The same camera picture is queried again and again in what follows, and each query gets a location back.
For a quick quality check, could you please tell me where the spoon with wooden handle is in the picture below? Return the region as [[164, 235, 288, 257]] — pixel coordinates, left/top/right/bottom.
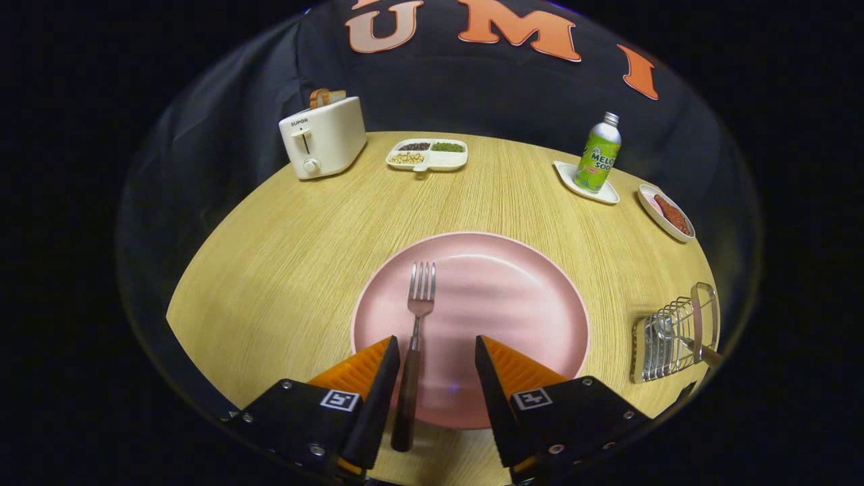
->
[[653, 317, 724, 369]]

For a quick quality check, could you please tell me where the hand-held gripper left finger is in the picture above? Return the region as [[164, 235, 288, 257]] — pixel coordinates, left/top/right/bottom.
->
[[229, 335, 402, 483]]

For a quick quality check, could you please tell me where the green soda bottle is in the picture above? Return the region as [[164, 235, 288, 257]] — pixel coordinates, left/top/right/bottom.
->
[[574, 111, 622, 194]]

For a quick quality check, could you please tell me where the white round food plate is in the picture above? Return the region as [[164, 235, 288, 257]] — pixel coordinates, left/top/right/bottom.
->
[[637, 184, 697, 244]]

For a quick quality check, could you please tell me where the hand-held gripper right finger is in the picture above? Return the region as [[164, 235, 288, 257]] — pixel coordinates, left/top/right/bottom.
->
[[475, 335, 654, 485]]

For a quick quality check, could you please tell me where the white toaster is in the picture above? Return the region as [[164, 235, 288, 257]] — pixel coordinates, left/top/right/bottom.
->
[[278, 96, 368, 180]]

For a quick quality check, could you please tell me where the white square coaster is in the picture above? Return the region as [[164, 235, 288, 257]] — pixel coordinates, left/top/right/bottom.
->
[[553, 161, 620, 205]]

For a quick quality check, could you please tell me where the white divided dish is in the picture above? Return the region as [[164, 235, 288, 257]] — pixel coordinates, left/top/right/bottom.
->
[[385, 138, 468, 172]]

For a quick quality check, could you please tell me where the red meat piece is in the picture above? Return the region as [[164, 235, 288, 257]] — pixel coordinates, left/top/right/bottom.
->
[[653, 194, 692, 236]]

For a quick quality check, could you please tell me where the fork with wooden handle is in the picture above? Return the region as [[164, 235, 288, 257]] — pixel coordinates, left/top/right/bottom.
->
[[390, 261, 437, 453]]

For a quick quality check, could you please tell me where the metal wire cutlery basket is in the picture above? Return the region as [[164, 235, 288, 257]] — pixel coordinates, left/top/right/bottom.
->
[[630, 281, 722, 385]]

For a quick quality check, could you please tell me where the black backdrop cloth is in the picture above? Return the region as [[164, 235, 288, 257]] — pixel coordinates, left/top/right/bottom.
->
[[115, 0, 763, 433]]

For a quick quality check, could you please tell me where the pink plate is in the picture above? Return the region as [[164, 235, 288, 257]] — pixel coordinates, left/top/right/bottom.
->
[[350, 232, 591, 431]]

